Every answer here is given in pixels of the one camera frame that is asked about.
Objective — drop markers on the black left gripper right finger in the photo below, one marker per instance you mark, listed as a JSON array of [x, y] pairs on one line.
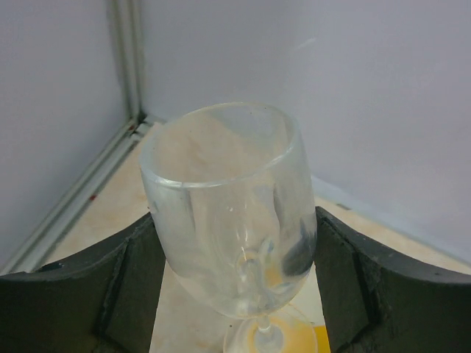
[[376, 299]]

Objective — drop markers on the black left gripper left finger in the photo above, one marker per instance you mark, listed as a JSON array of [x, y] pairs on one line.
[[101, 299]]

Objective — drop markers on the clear left wine glass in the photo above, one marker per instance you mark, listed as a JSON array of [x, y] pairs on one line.
[[224, 183]]

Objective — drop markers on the yellow white patterned cloth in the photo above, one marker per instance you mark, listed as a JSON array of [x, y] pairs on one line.
[[271, 323]]

